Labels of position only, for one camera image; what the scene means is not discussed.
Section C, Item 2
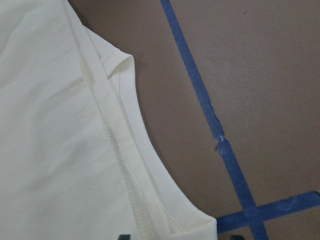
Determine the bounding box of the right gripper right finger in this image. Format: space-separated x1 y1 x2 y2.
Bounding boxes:
229 234 243 240

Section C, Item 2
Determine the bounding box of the cream long-sleeve cat shirt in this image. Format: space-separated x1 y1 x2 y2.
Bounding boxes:
0 0 218 240

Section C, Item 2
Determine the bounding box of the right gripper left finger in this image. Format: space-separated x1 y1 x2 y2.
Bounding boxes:
118 234 131 240

